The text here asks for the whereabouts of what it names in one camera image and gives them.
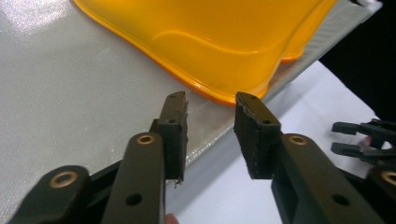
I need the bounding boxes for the white table mat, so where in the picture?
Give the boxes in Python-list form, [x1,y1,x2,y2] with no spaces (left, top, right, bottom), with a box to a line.
[167,60,391,224]

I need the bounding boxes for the yellow duck rain boot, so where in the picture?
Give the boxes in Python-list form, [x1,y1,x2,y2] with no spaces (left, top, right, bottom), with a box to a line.
[73,0,328,107]
[280,0,339,64]

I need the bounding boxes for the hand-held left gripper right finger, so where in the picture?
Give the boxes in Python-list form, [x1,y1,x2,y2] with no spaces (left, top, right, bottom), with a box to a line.
[233,91,388,224]

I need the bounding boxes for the metal shoe rack grey shelves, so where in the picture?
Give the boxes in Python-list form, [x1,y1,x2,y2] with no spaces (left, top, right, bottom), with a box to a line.
[0,0,385,224]

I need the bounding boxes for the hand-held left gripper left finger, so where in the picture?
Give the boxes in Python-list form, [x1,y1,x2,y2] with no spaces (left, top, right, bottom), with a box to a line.
[102,91,190,224]

